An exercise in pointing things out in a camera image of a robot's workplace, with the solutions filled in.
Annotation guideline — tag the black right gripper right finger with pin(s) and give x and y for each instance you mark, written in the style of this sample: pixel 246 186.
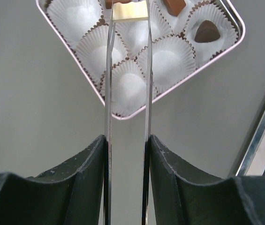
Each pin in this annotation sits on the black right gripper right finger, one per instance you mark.
pixel 186 195

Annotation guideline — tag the dark heart chocolate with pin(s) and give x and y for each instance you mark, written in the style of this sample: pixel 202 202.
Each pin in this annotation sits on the dark heart chocolate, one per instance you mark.
pixel 207 32

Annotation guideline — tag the steel tweezers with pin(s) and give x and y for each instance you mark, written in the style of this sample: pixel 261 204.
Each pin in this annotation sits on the steel tweezers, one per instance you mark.
pixel 108 124

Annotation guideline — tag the white square chocolate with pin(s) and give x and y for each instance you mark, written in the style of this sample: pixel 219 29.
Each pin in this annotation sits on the white square chocolate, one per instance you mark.
pixel 130 12

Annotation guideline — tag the pink chocolate tin box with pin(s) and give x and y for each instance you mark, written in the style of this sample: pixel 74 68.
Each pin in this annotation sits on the pink chocolate tin box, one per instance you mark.
pixel 82 26

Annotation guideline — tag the brown chocolate bar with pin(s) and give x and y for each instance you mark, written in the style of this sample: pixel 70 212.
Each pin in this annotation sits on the brown chocolate bar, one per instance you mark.
pixel 174 7

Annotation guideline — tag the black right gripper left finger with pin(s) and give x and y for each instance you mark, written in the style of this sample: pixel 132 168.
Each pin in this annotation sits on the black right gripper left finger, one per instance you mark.
pixel 68 194

